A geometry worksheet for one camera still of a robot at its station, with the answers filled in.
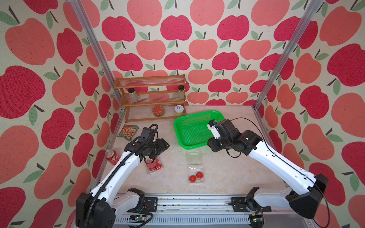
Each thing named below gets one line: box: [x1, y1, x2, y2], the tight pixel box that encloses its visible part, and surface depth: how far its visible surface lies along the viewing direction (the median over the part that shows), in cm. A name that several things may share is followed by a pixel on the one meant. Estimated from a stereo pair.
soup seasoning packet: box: [116, 124, 140, 141], surface depth 104 cm
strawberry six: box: [189, 175, 197, 183], surface depth 83 cm
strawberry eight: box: [196, 171, 204, 180], surface depth 84 cm
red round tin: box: [152, 104, 165, 117], surface depth 117 cm
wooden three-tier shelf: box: [114, 74, 187, 124], surface depth 114 cm
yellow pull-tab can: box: [174, 104, 184, 117], surface depth 114 cm
